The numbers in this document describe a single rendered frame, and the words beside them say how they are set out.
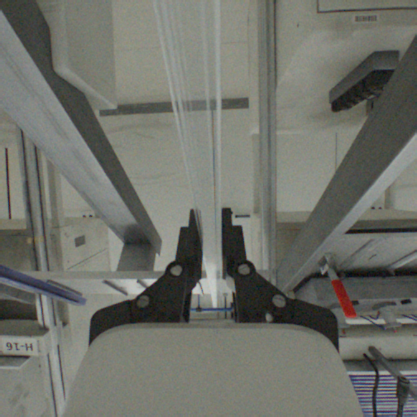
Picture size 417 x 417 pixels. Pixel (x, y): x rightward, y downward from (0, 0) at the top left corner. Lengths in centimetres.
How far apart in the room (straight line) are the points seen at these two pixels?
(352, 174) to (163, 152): 193
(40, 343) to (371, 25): 111
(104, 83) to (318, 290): 50
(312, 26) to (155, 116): 188
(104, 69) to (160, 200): 193
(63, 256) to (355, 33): 102
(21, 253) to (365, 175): 105
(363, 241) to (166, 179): 185
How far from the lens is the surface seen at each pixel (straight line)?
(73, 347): 108
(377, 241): 44
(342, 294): 42
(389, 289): 60
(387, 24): 54
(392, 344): 84
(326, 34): 49
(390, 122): 26
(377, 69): 58
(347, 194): 30
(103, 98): 19
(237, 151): 205
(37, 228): 79
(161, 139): 215
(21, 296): 83
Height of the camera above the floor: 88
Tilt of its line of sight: 5 degrees up
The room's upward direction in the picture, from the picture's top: 178 degrees clockwise
